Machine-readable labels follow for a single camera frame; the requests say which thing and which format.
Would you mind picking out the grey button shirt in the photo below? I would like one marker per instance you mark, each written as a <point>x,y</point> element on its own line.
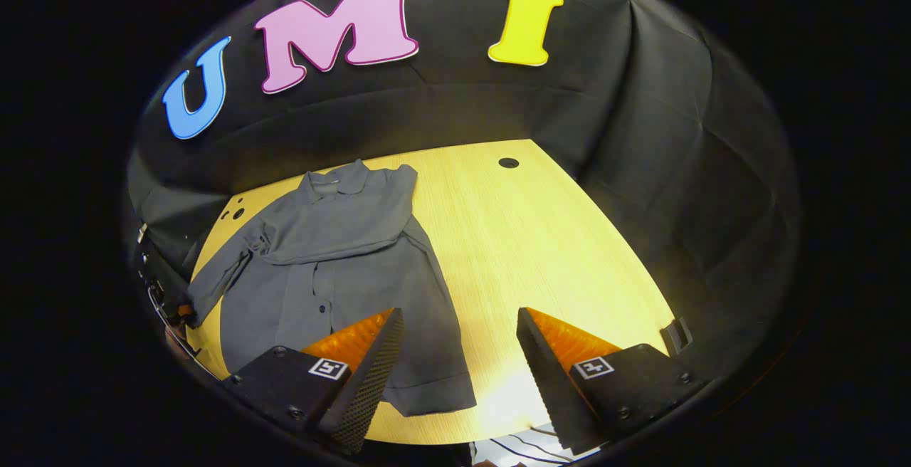
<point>341,239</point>

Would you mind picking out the black backdrop cloth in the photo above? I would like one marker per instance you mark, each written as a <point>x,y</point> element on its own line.
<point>640,132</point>

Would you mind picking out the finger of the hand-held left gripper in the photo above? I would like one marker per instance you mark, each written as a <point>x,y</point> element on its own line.
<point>185,310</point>

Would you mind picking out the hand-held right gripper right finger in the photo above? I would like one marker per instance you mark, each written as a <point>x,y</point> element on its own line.
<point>551,389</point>

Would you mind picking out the small silver clip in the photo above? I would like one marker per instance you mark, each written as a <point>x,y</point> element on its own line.
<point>142,232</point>

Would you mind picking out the black table bracket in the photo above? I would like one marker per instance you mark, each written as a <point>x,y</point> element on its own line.
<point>676,337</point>

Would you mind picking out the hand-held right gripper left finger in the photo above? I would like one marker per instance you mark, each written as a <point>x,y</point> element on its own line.
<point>370,389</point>

